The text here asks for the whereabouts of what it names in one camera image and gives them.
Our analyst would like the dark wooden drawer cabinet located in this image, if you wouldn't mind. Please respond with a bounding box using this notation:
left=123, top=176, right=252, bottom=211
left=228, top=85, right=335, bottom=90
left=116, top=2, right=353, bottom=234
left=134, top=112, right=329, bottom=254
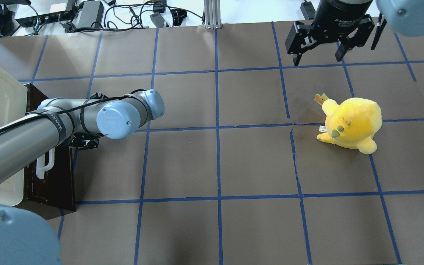
left=17, top=83, right=77, bottom=220

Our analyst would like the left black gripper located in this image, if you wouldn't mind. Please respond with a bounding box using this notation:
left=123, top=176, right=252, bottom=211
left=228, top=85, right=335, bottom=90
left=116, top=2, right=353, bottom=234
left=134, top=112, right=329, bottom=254
left=64, top=132, right=100, bottom=151

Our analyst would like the black power brick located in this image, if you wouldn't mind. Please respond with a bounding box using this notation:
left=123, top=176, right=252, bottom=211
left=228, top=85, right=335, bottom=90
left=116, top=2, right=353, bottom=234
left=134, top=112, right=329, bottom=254
left=76, top=0, right=104, bottom=28

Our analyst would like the aluminium frame post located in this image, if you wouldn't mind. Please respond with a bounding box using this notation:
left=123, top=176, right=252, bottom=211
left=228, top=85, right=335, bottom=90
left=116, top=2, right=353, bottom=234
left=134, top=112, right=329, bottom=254
left=203, top=0, right=222, bottom=29

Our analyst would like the brown paper table cover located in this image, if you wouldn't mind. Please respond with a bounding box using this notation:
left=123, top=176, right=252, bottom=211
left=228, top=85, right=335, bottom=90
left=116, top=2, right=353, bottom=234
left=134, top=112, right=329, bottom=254
left=0, top=21, right=424, bottom=265

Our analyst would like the yellow plush toy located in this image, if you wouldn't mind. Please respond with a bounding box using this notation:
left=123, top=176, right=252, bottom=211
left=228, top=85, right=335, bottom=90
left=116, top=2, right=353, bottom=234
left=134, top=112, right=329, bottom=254
left=314, top=93, right=383, bottom=155

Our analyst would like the wooden drawer with white handle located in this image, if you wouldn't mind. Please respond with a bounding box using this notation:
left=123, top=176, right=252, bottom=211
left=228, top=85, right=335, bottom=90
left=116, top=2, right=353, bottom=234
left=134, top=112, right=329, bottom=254
left=35, top=148, right=56, bottom=180

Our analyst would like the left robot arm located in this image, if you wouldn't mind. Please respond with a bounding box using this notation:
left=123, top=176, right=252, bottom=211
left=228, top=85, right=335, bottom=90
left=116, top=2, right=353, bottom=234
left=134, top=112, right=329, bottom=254
left=0, top=89, right=165, bottom=265

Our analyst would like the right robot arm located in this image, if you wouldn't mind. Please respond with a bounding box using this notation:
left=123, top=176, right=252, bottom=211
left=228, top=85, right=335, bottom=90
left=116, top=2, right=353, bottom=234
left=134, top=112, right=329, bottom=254
left=285, top=0, right=424, bottom=66

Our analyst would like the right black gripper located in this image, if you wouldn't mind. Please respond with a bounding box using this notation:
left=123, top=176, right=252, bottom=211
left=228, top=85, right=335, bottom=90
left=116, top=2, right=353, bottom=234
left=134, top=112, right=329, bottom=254
left=285, top=0, right=375, bottom=66

